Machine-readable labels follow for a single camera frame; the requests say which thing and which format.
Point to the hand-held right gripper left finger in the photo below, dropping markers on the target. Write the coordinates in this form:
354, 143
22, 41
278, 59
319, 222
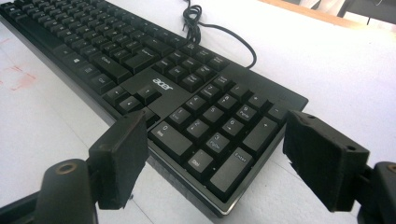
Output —
118, 161

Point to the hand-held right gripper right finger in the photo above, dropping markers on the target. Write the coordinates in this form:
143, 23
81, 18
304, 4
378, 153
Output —
323, 158

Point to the white table sheet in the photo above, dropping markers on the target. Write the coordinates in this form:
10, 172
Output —
327, 62

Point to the black computer keyboard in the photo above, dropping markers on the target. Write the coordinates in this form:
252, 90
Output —
174, 102

